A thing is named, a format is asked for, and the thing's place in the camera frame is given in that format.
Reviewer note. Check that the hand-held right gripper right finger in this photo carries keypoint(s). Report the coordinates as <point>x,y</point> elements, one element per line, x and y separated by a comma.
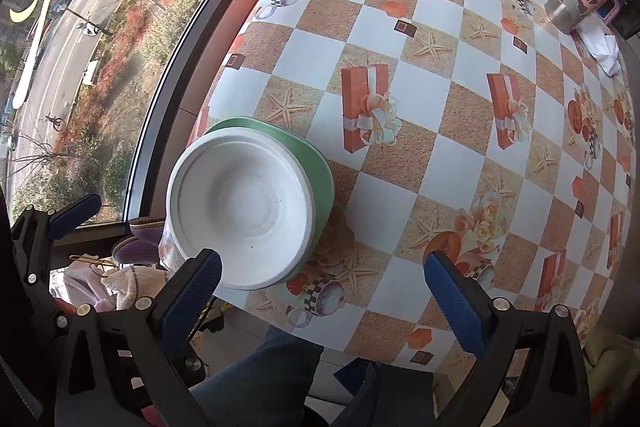
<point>455,302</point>

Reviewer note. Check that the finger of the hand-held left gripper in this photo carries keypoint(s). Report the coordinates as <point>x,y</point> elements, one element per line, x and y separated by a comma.
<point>75,214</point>
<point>42,292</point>

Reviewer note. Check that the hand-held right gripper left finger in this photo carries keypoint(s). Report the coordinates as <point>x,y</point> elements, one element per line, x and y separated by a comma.
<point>192,302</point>

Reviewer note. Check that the green rectangular plate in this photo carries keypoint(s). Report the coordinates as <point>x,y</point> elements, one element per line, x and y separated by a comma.
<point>315,162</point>

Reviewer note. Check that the pink fleece cloth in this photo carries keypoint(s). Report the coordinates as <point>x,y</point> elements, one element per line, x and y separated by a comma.
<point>135,284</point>

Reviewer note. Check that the purple slipper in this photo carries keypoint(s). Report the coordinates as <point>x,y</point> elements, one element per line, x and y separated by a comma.
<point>135,252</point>
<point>147,224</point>

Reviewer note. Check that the person's legs in jeans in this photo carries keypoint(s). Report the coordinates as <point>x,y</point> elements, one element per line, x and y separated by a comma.
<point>280,372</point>

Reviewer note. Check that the cream sofa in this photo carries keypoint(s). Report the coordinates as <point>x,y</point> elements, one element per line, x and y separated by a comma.
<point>615,357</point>

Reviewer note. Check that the patterned checkered tablecloth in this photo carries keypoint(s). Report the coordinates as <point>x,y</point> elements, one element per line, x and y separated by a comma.
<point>450,132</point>

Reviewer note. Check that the white cloth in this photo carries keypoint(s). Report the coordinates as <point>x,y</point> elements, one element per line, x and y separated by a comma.
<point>602,52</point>

